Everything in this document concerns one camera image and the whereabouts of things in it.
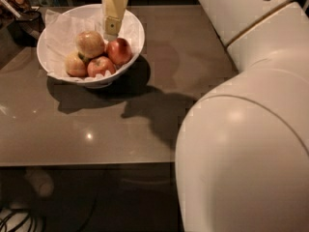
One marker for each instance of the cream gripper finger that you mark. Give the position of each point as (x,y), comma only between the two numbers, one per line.
(113,14)

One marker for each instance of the yellow-red top apple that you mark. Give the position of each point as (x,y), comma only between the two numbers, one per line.
(90,44)

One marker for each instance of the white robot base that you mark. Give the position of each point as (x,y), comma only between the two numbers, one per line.
(20,191)

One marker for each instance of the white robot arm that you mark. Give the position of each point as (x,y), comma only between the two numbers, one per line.
(242,153)

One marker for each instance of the red right apple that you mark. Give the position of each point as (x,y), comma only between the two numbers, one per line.
(119,51)

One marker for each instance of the red apple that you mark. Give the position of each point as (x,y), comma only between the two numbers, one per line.
(119,51)
(100,65)

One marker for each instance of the red front apple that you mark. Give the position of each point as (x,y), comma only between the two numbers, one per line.
(100,65)

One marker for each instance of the white bowl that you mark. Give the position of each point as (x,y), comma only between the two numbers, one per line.
(81,48)

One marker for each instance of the yellow left apple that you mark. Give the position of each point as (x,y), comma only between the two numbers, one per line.
(75,66)

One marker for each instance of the white paper liner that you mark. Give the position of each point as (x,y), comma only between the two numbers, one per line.
(57,41)

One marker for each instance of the dark bag on left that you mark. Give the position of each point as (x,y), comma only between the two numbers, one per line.
(27,23)

